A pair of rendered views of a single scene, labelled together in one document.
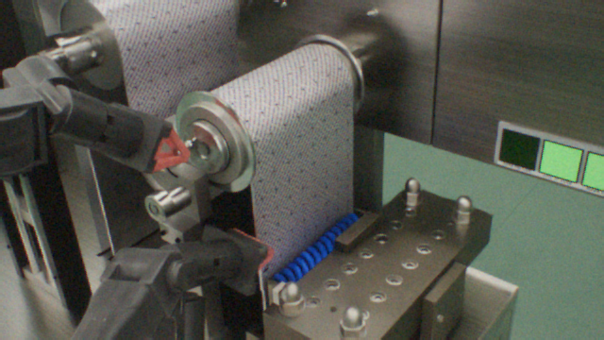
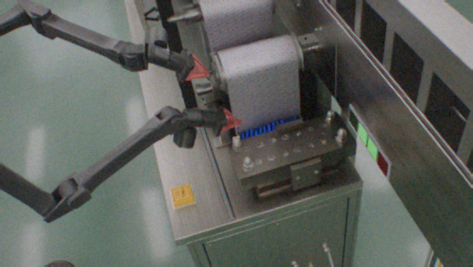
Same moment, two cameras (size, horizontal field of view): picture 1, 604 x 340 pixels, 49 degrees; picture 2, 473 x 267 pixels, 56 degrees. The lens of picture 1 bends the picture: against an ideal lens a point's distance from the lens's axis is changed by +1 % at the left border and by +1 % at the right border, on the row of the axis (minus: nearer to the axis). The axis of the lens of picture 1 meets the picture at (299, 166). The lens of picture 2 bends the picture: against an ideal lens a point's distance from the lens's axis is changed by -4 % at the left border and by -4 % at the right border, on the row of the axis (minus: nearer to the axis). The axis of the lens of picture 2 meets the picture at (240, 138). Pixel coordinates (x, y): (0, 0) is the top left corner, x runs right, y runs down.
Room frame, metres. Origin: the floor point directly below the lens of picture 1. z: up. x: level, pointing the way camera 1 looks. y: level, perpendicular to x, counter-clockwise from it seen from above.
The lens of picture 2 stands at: (-0.10, -0.69, 2.17)
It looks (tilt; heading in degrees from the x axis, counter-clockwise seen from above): 46 degrees down; 41
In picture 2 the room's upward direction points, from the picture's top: 10 degrees counter-clockwise
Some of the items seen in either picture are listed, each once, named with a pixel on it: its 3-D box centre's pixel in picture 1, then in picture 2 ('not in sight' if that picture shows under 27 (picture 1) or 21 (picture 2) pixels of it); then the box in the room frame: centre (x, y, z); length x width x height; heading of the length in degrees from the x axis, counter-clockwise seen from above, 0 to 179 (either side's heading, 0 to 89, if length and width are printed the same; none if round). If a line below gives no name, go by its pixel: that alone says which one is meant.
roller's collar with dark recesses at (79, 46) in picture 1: (74, 52); (193, 13); (0.91, 0.32, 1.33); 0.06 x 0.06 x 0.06; 50
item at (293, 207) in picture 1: (308, 202); (266, 106); (0.82, -0.01, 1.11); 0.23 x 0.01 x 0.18; 140
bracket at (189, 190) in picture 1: (192, 263); (215, 113); (0.76, 0.17, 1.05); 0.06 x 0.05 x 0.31; 140
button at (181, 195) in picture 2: not in sight; (182, 195); (0.49, 0.14, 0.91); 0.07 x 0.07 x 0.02; 50
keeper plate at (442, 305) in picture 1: (444, 309); (306, 175); (0.73, -0.21, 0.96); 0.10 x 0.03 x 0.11; 140
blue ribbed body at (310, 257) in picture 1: (321, 250); (270, 128); (0.81, -0.03, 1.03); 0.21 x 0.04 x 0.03; 140
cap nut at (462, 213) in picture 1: (463, 207); (341, 133); (0.87, -0.26, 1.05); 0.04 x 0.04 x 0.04
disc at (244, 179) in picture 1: (214, 143); (220, 72); (0.77, 0.11, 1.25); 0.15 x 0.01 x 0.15; 50
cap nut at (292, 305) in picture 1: (291, 296); (236, 143); (0.68, 0.02, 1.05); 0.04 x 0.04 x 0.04
